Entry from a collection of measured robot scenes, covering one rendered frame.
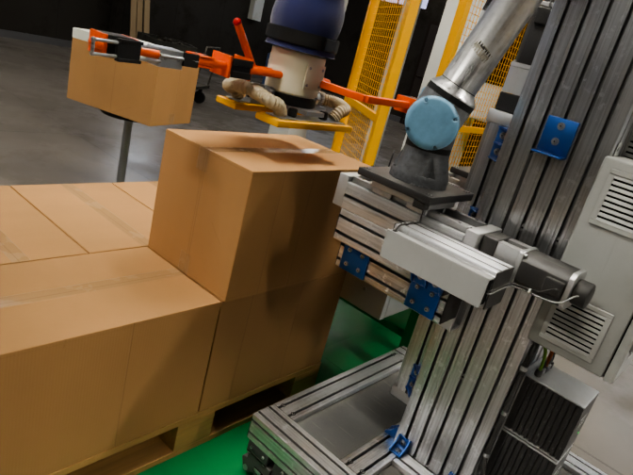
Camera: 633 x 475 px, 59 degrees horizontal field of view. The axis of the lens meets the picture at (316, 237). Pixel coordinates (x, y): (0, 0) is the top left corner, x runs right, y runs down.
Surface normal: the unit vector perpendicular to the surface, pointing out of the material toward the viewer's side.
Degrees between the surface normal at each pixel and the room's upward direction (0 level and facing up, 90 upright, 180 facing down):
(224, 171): 90
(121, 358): 90
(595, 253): 90
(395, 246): 90
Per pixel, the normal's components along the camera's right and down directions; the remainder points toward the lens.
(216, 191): -0.64, 0.11
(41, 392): 0.72, 0.40
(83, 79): -0.36, 0.23
